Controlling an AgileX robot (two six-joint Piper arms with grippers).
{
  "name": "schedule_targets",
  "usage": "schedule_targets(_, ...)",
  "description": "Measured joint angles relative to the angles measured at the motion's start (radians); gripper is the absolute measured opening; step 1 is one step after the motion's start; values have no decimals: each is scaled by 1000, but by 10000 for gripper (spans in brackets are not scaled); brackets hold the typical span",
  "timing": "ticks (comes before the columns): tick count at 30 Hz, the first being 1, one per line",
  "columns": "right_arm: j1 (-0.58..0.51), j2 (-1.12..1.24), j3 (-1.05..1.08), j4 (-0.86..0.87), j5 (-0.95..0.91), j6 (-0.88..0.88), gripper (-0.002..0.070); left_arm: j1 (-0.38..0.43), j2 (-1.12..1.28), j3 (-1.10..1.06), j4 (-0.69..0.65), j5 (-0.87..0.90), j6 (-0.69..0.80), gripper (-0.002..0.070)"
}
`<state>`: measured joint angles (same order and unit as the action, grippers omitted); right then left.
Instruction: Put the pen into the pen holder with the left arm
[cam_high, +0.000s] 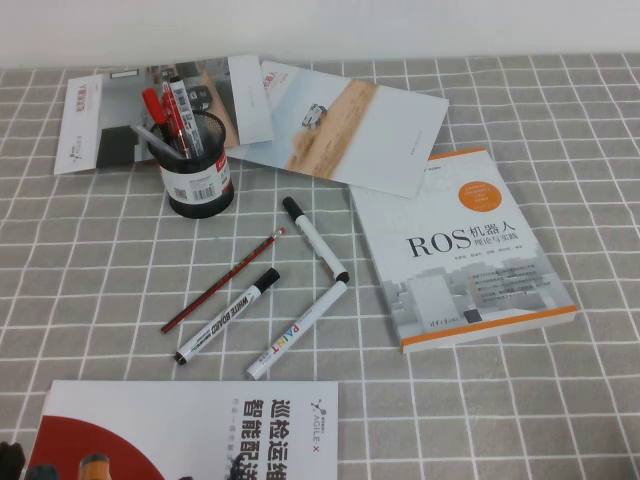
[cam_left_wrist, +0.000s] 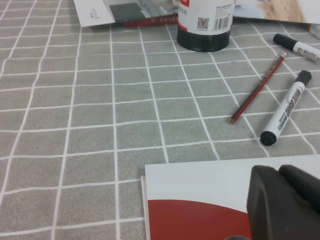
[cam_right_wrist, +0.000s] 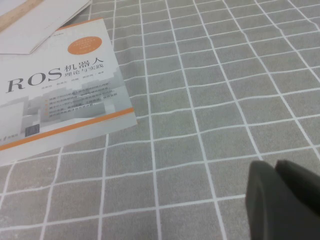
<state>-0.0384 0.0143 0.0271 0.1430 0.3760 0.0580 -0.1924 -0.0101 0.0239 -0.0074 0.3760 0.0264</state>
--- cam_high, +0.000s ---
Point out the red and black striped pencil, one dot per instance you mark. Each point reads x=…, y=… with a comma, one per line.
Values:
x=222, y=280

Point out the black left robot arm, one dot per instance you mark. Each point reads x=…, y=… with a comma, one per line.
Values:
x=10, y=462

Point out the black mesh pen holder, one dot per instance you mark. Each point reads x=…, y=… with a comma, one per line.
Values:
x=200, y=185

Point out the clear grey pen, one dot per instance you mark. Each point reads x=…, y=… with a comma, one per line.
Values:
x=155, y=139

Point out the red pen with red cap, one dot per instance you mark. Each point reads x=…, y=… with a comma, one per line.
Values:
x=152, y=105

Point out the slim white marker black cap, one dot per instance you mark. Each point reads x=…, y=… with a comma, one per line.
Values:
x=315, y=237

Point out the white paint marker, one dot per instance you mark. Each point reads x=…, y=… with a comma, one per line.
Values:
x=300, y=325

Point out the brochure with desert vehicle photo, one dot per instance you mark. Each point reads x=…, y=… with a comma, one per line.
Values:
x=380, y=135

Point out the white board marker black cap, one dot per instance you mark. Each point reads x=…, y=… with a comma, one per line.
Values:
x=225, y=317

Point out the white and orange ROS book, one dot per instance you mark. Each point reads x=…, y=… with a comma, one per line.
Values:
x=450, y=280

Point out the black marker with barcode label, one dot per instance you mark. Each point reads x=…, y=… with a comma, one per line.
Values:
x=184, y=110

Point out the red and white AgileX brochure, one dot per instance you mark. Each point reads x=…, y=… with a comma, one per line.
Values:
x=200, y=430

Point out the grey checkered tablecloth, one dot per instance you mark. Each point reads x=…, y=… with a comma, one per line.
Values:
x=500, y=400

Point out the brochure with indoor robot photo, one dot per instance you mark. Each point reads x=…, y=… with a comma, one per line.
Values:
x=120, y=105

